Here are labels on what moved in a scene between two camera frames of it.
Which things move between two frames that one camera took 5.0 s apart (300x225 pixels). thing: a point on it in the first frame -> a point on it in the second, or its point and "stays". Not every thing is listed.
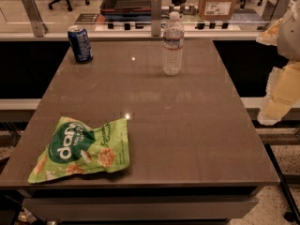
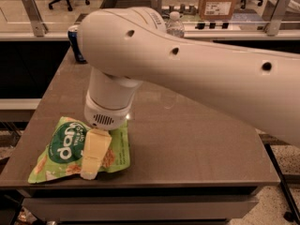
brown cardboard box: [217, 2] stays
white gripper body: [290, 37] -> [104, 114]
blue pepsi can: [81, 44] stays
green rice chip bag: [77, 149] stays
